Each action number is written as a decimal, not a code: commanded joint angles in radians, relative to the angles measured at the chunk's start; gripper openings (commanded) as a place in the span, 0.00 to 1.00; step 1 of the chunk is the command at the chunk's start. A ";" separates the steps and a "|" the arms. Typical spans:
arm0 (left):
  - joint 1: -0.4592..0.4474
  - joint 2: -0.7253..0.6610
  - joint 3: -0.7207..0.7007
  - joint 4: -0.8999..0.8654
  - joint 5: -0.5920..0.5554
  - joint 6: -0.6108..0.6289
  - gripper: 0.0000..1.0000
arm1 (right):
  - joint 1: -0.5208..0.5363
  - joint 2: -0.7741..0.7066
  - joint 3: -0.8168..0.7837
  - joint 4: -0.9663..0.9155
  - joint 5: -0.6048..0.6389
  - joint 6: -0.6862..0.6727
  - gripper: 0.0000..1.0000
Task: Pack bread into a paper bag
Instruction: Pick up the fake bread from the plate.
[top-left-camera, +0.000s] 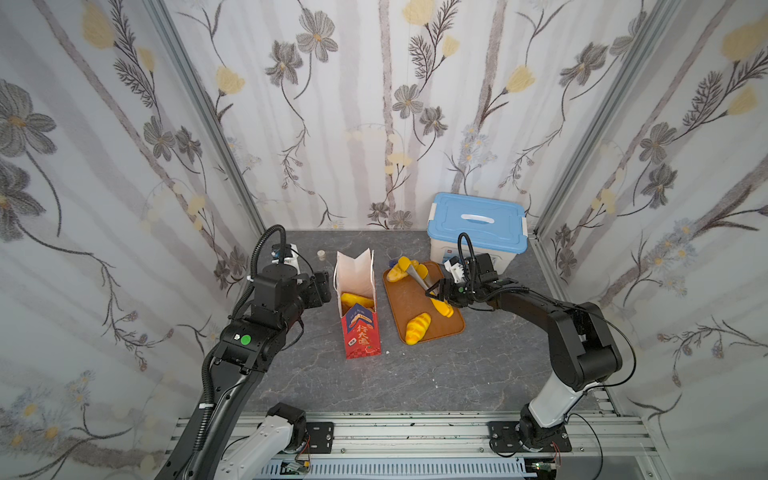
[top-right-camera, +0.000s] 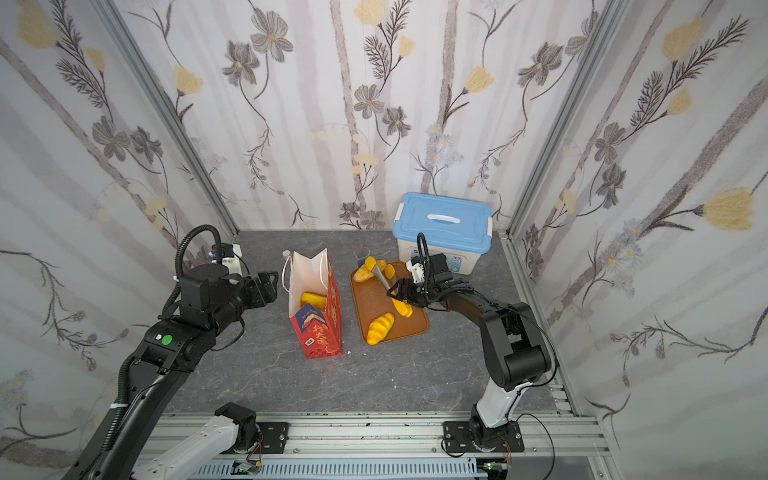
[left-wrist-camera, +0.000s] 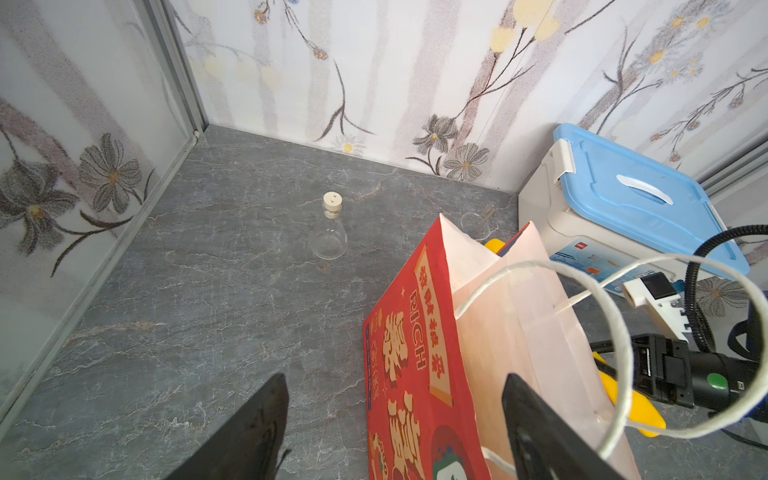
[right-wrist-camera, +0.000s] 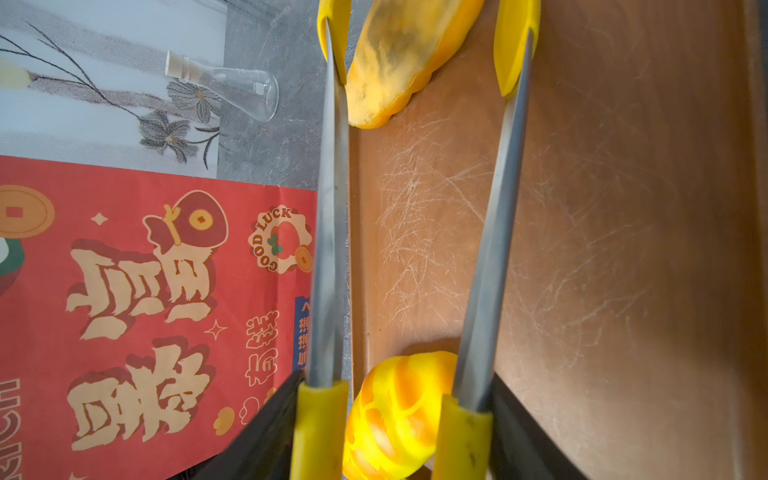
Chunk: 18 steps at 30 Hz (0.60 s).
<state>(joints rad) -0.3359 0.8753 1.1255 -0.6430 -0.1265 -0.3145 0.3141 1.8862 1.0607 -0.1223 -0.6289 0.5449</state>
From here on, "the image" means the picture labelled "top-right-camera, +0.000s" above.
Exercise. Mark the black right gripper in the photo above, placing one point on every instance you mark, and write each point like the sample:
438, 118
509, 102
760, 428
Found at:
410, 288

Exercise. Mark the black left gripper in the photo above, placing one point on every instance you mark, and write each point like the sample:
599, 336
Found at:
261, 288

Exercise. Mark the yellow steel kitchen tongs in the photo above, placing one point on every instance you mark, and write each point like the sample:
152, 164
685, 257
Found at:
385, 273

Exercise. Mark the red paper gift bag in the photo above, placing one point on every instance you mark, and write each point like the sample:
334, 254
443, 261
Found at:
319, 332

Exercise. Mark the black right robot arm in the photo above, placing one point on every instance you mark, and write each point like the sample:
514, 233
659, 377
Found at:
457, 440

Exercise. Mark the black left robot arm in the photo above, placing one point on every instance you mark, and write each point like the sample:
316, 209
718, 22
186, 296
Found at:
206, 299

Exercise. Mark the small yellow bread roll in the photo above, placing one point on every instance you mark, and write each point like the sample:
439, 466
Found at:
379, 328

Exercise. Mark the yellow long bread roll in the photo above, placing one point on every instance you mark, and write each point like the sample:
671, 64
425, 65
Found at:
365, 271

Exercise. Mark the brown wooden tray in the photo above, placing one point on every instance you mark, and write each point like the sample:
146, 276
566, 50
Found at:
371, 301

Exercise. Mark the blue lid storage box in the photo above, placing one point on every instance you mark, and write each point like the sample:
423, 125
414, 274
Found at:
460, 229

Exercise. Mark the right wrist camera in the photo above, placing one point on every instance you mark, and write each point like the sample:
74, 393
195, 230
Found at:
416, 268

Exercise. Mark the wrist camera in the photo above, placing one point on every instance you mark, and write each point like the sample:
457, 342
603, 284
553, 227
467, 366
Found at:
416, 268
230, 256

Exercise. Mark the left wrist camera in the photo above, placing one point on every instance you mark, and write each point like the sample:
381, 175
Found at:
230, 256

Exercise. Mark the aluminium frame rail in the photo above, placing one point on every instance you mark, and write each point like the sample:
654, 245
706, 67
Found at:
557, 444

